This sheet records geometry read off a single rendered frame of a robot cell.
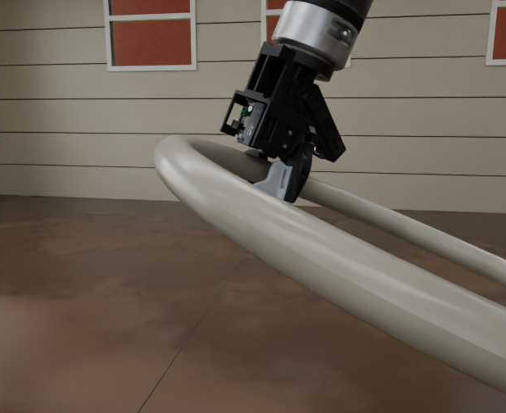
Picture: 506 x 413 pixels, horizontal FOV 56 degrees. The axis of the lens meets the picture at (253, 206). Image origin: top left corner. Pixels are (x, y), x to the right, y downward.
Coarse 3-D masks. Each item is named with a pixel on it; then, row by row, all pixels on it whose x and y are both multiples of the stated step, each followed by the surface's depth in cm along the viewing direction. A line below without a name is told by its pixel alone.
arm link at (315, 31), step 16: (288, 16) 51; (304, 16) 50; (320, 16) 49; (336, 16) 49; (288, 32) 51; (304, 32) 50; (320, 32) 50; (336, 32) 50; (352, 32) 51; (304, 48) 51; (320, 48) 50; (336, 48) 51; (336, 64) 52
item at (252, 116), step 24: (264, 48) 52; (288, 48) 50; (264, 72) 52; (288, 72) 51; (312, 72) 53; (240, 96) 55; (264, 96) 52; (288, 96) 53; (240, 120) 56; (264, 120) 50; (288, 120) 52; (312, 120) 54; (264, 144) 51; (288, 144) 53
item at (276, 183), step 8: (272, 168) 53; (280, 168) 54; (288, 168) 54; (272, 176) 53; (280, 176) 54; (288, 176) 54; (256, 184) 52; (264, 184) 53; (272, 184) 53; (280, 184) 54; (272, 192) 53; (280, 192) 54
